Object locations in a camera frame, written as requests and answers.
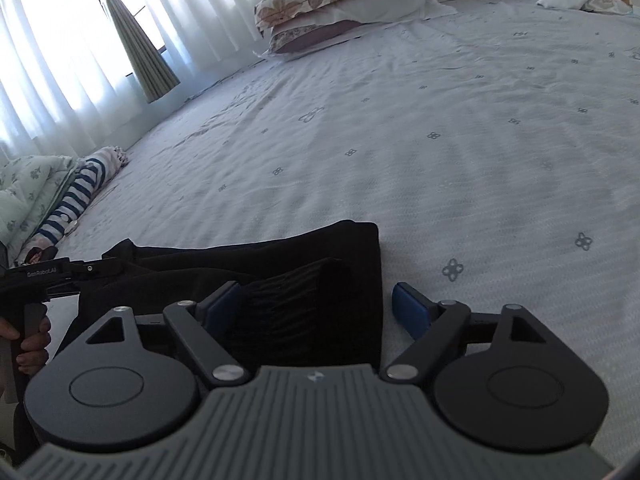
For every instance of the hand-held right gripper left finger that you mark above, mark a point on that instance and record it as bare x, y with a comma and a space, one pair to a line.
222, 306

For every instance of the white pillow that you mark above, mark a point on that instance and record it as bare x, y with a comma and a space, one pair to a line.
380, 5

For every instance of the blue white striped cloth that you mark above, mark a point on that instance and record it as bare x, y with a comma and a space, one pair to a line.
80, 195

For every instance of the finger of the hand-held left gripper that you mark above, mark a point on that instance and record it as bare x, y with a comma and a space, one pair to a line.
107, 265

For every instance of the black pants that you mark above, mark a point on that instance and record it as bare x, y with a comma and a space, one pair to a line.
300, 260

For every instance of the purple patterned pillow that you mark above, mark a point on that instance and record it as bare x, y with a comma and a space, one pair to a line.
310, 37

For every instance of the person's left hand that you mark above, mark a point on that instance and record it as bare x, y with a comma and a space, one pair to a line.
32, 345

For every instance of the sheer white curtain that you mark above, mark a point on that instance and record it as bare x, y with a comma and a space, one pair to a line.
45, 45

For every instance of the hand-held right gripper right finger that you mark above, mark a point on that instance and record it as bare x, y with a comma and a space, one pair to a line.
410, 310

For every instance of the bed with white patterned sheet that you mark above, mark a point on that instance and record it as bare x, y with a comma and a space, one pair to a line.
400, 160

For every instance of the green curtain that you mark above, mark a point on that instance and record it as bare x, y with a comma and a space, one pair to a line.
135, 35

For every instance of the pale green floral quilt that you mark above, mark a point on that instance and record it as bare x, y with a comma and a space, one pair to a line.
30, 190

